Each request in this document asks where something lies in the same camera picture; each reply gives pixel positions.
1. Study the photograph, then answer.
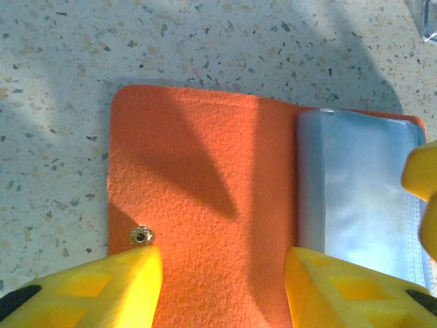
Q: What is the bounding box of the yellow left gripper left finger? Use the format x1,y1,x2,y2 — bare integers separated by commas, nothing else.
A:
0,244,165,328

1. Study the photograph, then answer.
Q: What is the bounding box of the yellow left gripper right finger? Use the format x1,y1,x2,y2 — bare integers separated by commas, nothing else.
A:
284,246,437,328

